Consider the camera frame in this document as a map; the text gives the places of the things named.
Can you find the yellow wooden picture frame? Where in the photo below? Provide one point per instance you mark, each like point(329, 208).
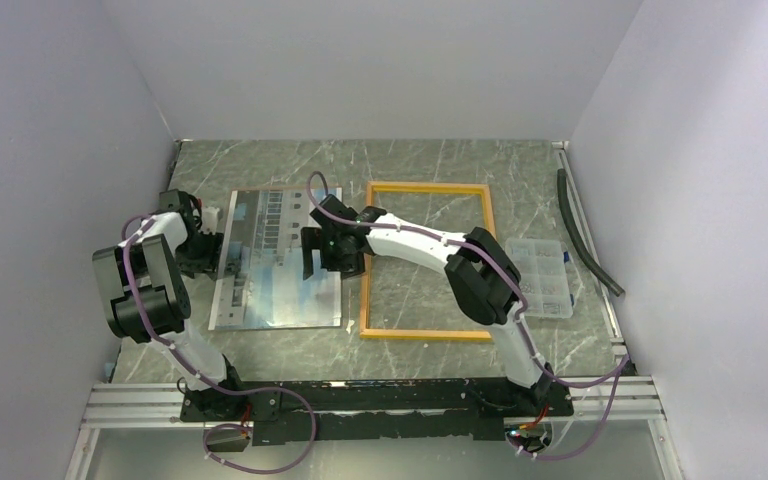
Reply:
point(373, 187)

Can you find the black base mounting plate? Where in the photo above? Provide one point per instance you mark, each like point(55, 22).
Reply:
point(295, 411)

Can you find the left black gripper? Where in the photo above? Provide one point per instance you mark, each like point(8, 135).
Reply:
point(209, 263)

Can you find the building and sky photo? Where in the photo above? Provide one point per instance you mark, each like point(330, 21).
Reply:
point(260, 285)

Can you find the clear plastic compartment box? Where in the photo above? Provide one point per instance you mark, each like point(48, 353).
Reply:
point(544, 283)

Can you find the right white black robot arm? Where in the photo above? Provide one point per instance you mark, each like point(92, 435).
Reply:
point(482, 278)

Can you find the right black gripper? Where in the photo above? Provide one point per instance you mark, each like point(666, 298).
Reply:
point(315, 239)

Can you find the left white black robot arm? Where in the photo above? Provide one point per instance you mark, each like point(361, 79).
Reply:
point(143, 293)

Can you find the aluminium extrusion rail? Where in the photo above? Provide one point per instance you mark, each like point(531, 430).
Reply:
point(156, 405)

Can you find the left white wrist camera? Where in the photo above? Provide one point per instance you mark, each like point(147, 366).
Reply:
point(211, 217)

